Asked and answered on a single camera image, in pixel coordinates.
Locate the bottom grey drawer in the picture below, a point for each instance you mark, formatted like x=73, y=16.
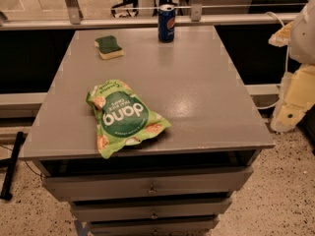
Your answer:
x=153, y=227

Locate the green dang chips bag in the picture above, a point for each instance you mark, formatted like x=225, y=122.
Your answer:
x=122, y=118

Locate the black office chair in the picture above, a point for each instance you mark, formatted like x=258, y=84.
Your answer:
x=126, y=0

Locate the grey drawer cabinet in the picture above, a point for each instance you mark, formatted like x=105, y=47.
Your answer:
x=150, y=143

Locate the top grey drawer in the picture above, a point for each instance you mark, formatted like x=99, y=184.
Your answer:
x=147, y=184

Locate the grey metal railing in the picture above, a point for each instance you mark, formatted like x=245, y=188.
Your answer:
x=103, y=14

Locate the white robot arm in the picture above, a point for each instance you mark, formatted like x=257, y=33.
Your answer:
x=301, y=47

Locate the black stand leg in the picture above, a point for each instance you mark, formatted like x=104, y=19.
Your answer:
x=10, y=165

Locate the green yellow sponge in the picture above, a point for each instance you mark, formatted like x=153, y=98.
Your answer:
x=108, y=47

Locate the middle grey drawer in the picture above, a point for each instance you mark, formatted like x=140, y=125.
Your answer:
x=151, y=209

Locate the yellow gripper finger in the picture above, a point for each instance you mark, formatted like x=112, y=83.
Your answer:
x=297, y=96
x=282, y=36

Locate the grey drawer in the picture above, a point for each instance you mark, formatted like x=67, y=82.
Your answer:
x=147, y=184
x=151, y=209
x=153, y=227

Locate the blue pepsi can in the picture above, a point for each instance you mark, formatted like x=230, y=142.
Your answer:
x=166, y=23

